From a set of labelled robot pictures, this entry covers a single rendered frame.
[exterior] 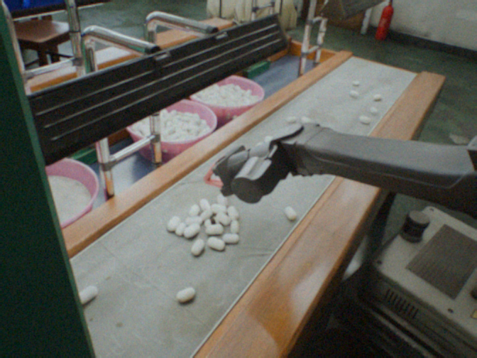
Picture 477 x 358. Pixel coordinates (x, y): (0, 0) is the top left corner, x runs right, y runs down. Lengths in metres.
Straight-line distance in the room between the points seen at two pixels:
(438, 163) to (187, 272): 0.48
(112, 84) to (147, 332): 0.38
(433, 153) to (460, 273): 0.90
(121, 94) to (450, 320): 0.98
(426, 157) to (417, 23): 5.06
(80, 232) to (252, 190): 0.35
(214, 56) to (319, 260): 0.42
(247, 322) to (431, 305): 0.66
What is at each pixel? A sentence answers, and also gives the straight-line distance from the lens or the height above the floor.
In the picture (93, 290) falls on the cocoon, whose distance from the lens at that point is 0.71.
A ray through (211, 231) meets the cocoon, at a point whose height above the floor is 0.76.
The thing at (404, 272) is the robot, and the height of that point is 0.47.
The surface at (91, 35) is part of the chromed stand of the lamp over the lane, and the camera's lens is 0.69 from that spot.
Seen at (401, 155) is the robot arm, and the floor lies 1.09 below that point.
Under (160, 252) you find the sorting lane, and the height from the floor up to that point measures 0.74.
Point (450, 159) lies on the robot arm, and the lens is 0.42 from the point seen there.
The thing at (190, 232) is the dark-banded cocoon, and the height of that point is 0.76.
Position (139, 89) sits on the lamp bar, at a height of 1.08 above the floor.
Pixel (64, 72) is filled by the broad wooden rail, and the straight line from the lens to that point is 1.52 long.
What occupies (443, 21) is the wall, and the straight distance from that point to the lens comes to 5.42.
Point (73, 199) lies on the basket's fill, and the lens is 0.94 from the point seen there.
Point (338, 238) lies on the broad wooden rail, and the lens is 0.81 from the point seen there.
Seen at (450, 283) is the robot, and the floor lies 0.47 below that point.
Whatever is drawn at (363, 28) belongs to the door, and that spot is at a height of 0.07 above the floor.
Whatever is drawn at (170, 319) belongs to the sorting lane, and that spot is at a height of 0.74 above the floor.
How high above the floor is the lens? 1.31
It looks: 36 degrees down
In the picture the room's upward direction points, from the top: 6 degrees clockwise
